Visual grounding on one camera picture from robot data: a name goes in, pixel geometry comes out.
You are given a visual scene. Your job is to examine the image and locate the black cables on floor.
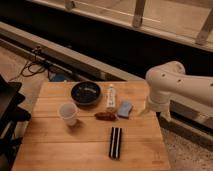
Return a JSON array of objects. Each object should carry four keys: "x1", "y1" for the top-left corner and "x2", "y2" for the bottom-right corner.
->
[{"x1": 9, "y1": 46, "x2": 54, "y2": 82}]

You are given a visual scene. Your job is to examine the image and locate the translucent plastic cup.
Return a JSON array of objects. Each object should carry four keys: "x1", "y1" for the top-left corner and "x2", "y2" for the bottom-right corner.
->
[{"x1": 58, "y1": 102, "x2": 77, "y2": 126}]

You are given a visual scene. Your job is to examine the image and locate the brown food piece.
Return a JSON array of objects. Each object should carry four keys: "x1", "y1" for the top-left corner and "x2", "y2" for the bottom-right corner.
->
[{"x1": 95, "y1": 112, "x2": 116, "y2": 121}]

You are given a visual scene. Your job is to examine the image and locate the blue object on floor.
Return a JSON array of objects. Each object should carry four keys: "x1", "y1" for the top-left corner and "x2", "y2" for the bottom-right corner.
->
[{"x1": 50, "y1": 74, "x2": 65, "y2": 82}]

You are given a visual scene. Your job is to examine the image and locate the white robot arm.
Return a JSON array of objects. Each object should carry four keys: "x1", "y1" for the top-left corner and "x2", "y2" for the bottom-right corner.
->
[{"x1": 146, "y1": 61, "x2": 213, "y2": 112}]

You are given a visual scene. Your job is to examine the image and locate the dark round bowl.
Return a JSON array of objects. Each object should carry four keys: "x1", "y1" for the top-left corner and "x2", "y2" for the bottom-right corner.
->
[{"x1": 71, "y1": 81, "x2": 102, "y2": 106}]

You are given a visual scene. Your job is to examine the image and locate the blue sponge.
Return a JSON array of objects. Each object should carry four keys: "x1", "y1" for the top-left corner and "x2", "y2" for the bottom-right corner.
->
[{"x1": 117, "y1": 101, "x2": 133, "y2": 118}]

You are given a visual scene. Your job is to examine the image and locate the white tube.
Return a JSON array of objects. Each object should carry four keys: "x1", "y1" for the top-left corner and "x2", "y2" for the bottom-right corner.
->
[{"x1": 106, "y1": 84, "x2": 116, "y2": 112}]

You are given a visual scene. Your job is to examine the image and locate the black chair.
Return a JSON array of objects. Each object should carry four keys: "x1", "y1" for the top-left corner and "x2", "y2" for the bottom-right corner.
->
[{"x1": 0, "y1": 74, "x2": 31, "y2": 171}]

